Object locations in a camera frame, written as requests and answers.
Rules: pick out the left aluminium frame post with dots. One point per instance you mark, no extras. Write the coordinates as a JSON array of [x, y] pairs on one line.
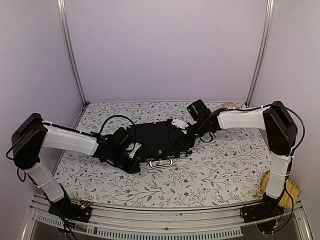
[[61, 5]]

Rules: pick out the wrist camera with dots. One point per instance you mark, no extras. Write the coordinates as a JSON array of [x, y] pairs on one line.
[[175, 123], [136, 147]]

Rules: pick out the front aluminium rail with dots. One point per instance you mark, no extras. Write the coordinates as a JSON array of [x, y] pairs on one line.
[[109, 222]]

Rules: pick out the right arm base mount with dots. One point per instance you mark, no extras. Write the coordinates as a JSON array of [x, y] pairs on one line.
[[262, 212]]

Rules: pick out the aluminium frame post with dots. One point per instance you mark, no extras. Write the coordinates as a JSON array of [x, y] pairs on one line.
[[61, 5], [267, 23]]

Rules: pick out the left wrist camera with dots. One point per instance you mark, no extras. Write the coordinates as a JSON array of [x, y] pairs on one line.
[[136, 147]]

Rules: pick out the floral patterned table mat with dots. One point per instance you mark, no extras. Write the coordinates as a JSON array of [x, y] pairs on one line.
[[223, 169]]

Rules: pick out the black poker set case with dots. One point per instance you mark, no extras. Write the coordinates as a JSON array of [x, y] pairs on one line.
[[160, 143]]

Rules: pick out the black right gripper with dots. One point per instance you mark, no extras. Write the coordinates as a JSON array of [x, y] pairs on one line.
[[187, 143]]

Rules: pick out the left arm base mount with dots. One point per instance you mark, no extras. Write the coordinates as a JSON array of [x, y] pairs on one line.
[[65, 209]]

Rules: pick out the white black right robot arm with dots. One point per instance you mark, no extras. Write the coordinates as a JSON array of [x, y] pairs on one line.
[[274, 119]]

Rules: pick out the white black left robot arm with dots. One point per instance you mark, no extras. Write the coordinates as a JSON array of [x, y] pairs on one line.
[[117, 149]]

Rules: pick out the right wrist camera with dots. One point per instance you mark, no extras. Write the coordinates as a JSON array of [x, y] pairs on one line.
[[175, 123]]

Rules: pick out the right aluminium frame post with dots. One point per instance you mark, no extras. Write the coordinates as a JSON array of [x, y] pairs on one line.
[[267, 23]]

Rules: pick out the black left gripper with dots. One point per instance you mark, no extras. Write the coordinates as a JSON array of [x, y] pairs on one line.
[[130, 169]]

